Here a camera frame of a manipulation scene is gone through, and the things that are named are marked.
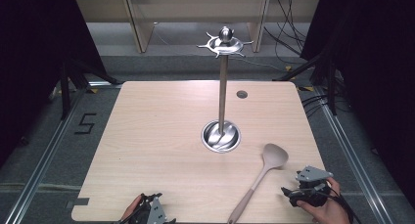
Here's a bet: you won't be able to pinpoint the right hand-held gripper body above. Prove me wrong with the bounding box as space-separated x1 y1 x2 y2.
291 165 335 208

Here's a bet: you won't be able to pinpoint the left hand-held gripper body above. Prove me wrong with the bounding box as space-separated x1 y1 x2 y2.
128 194 177 224

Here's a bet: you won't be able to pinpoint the beige silicone spoon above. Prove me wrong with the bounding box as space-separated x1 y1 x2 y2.
226 143 290 224

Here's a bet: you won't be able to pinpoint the stainless steel utensil rack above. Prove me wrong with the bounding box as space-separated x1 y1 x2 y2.
197 25 254 154

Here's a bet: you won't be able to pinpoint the person's left hand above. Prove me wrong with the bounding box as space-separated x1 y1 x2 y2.
120 193 145 222

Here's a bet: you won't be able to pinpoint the person's right hand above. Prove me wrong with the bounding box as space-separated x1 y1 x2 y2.
296 177 352 224

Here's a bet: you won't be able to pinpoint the black tape strip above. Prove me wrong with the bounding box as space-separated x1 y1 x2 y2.
66 197 90 209

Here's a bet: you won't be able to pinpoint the black metal stand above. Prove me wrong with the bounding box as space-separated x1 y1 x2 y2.
273 51 339 116
58 56 122 121

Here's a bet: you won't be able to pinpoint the dark curtain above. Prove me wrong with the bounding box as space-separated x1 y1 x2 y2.
0 0 109 168
300 0 415 199

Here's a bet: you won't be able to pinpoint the beige wooden shelf unit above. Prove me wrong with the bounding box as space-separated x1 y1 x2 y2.
74 0 321 54

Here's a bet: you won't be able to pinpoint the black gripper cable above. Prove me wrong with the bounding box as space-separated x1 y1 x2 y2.
321 184 364 224

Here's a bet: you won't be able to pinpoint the aluminium floor rail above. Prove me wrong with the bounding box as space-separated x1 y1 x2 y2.
3 81 122 224
313 86 391 224

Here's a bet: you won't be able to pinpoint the black floor cables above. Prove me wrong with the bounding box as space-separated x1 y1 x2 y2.
300 93 329 118

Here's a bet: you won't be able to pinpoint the bundle of black hanging cables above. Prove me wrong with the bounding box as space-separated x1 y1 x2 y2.
263 0 309 66

